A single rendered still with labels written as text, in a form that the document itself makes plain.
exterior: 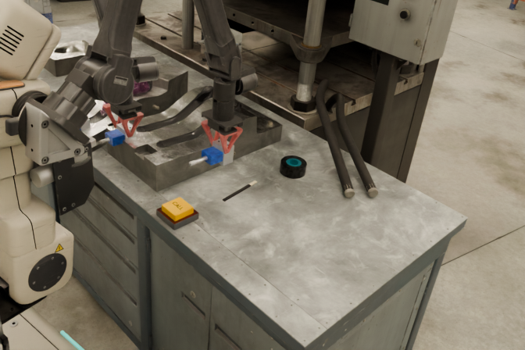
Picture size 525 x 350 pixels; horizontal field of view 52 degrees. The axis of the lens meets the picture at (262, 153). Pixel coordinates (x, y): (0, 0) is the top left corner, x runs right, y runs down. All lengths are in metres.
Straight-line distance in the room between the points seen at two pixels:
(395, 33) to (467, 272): 1.32
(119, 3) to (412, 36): 1.06
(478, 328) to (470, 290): 0.22
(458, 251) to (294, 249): 1.60
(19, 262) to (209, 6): 0.73
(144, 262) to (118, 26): 0.86
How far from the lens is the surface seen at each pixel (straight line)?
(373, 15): 1.94
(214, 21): 1.28
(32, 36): 1.17
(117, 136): 1.61
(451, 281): 2.69
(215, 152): 1.45
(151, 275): 1.77
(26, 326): 1.95
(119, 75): 1.10
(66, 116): 1.08
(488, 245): 2.99
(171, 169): 1.54
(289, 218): 1.48
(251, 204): 1.51
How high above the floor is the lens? 1.70
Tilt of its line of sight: 31 degrees down
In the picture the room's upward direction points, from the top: 6 degrees clockwise
